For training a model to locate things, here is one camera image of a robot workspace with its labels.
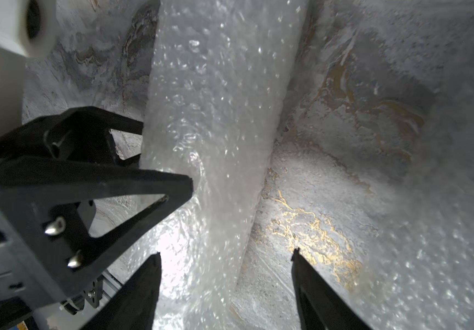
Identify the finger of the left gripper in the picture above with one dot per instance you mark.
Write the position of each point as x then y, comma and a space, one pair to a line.
80, 134
57, 257

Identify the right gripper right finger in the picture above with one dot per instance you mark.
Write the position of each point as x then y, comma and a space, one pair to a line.
318, 305

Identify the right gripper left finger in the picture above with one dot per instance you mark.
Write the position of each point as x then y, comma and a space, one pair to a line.
134, 305

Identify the bubble wrap roll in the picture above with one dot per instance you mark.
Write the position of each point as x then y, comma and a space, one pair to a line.
219, 78

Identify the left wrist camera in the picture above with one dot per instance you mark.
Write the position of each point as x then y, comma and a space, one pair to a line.
27, 30

